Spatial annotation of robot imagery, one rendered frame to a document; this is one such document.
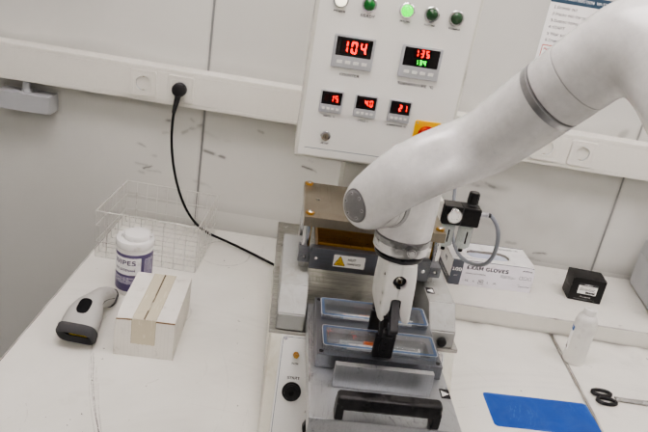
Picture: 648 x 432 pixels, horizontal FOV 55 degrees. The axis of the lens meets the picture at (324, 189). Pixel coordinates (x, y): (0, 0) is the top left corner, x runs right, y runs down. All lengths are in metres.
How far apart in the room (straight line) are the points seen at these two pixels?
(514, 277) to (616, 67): 1.13
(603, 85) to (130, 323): 0.97
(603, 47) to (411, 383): 0.55
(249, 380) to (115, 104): 0.91
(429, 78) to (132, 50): 0.86
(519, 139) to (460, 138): 0.07
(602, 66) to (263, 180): 1.27
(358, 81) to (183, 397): 0.71
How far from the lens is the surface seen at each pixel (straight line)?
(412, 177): 0.78
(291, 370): 1.16
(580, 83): 0.71
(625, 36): 0.69
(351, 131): 1.33
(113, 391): 1.29
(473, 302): 1.66
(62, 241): 2.08
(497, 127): 0.77
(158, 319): 1.31
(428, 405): 0.93
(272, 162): 1.80
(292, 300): 1.14
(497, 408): 1.41
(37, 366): 1.36
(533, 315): 1.70
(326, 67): 1.29
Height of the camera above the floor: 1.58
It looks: 21 degrees down
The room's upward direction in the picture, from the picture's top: 9 degrees clockwise
